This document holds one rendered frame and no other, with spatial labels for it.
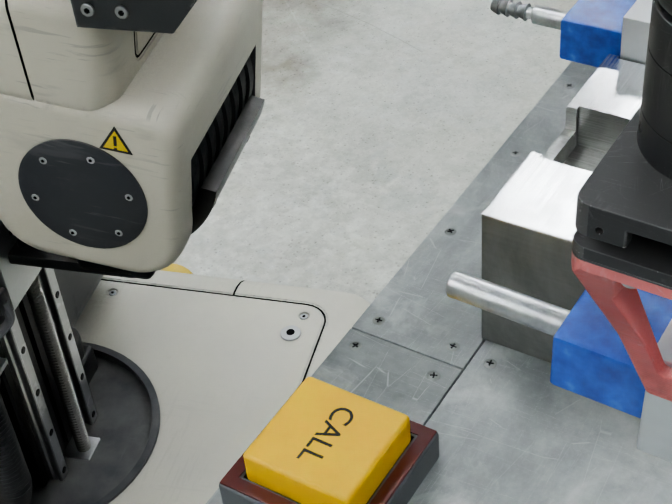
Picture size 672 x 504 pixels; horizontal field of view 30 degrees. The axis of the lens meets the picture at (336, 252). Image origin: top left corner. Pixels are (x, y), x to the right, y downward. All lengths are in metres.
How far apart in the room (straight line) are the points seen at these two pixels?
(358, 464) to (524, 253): 0.14
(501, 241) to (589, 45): 0.17
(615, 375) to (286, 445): 0.18
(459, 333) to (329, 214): 1.37
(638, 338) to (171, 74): 0.56
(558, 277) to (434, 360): 0.09
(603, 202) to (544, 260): 0.24
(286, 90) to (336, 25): 0.24
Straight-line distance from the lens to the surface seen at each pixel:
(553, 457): 0.65
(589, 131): 0.73
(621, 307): 0.44
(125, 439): 1.40
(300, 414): 0.62
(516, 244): 0.65
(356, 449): 0.60
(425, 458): 0.63
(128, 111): 0.91
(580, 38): 0.77
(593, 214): 0.41
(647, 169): 0.42
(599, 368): 0.50
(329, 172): 2.16
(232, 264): 2.00
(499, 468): 0.64
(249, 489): 0.62
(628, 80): 0.75
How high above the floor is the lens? 1.30
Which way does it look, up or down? 41 degrees down
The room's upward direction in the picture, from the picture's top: 6 degrees counter-clockwise
